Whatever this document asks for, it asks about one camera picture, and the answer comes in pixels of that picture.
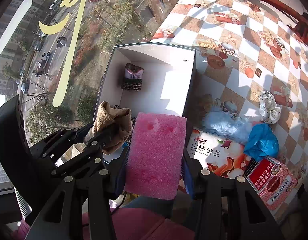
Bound brown sock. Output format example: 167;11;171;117
92;101;133;155

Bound checkered printed tablecloth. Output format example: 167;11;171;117
150;0;308;205

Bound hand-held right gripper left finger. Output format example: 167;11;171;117
25;145;131;240

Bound light blue fluffy cloth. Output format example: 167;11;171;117
202;104;253;143

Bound cream polka dot scrunchie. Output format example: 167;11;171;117
258;90;282;125

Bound red patterned cardboard box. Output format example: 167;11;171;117
244;156;299;207

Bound blue plastic bag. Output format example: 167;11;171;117
243;123;280;161

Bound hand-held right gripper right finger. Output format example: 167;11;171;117
181;152;284;240

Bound window sticker decals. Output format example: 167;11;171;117
0;0;90;108

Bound white orange tissue pack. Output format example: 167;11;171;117
189;128;257;180

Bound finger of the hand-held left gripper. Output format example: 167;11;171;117
51;124;120;179
30;122;95;158

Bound black box with white inside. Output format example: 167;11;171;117
95;42;196;164

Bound person's maroon clothing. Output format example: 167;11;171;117
81;206;197;240

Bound purple and black knitted sock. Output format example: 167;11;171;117
121;63;145;91

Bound pink foam sponge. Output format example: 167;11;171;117
123;112;187;201

